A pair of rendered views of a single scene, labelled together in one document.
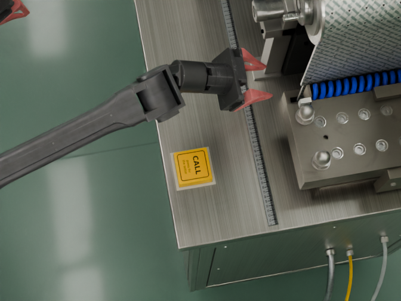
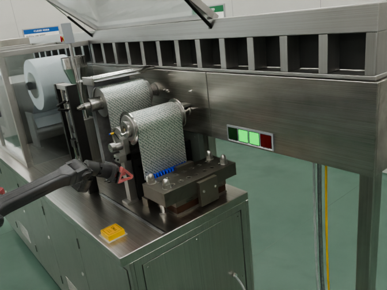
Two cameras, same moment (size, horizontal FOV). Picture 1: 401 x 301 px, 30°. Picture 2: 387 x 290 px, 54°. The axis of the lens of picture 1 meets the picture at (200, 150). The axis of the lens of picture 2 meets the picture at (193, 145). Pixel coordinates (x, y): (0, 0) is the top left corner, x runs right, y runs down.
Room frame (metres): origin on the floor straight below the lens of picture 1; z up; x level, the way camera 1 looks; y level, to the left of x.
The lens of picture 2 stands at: (-0.90, 0.19, 1.67)
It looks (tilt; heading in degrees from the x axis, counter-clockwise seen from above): 19 degrees down; 337
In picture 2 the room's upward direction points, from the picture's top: 7 degrees counter-clockwise
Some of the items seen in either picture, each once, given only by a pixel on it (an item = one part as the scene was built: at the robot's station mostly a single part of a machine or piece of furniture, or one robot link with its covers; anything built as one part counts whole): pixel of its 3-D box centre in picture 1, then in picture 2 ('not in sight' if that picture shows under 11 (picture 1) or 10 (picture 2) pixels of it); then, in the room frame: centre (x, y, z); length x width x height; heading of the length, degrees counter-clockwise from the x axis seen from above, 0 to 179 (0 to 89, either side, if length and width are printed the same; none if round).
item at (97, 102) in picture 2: not in sight; (95, 103); (0.87, -0.09, 1.34); 0.06 x 0.06 x 0.06; 14
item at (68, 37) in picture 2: not in sight; (65, 33); (1.18, -0.06, 1.66); 0.07 x 0.07 x 0.10; 83
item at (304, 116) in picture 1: (306, 112); (151, 178); (0.51, -0.20, 1.05); 0.04 x 0.04 x 0.04
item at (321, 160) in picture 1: (322, 158); (166, 183); (0.42, -0.23, 1.05); 0.04 x 0.04 x 0.04
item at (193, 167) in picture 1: (193, 167); (112, 232); (0.42, 0.01, 0.91); 0.07 x 0.07 x 0.02; 14
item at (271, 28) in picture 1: (271, 37); (124, 171); (0.66, -0.12, 1.05); 0.06 x 0.05 x 0.31; 104
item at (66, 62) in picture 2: not in sight; (74, 62); (1.36, -0.10, 1.50); 0.14 x 0.14 x 0.06
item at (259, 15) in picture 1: (259, 10); (112, 147); (0.65, -0.09, 1.18); 0.04 x 0.02 x 0.04; 14
